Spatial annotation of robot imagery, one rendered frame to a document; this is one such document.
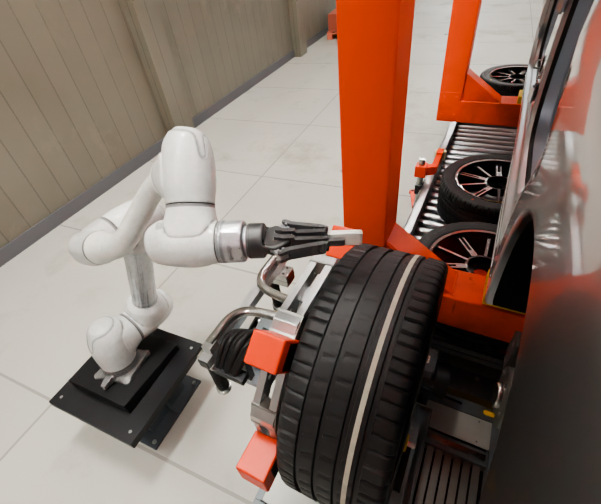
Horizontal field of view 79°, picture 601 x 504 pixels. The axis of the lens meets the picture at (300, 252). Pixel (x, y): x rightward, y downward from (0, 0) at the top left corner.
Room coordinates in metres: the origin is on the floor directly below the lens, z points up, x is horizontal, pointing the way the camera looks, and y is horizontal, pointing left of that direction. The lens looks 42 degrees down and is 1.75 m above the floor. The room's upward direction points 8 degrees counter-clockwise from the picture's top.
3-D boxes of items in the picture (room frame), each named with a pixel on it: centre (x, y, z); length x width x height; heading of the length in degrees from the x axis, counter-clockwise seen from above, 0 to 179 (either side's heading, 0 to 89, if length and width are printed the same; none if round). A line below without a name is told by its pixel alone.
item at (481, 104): (2.54, -1.59, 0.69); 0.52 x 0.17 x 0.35; 58
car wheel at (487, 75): (3.48, -2.29, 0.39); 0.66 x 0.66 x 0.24
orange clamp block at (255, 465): (0.32, 0.16, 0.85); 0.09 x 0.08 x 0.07; 148
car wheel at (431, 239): (1.15, -0.84, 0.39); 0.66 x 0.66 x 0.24
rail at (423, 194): (2.13, -0.98, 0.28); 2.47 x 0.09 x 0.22; 148
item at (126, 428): (0.98, 0.87, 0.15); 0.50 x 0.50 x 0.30; 61
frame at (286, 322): (0.59, -0.01, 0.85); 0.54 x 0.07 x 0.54; 148
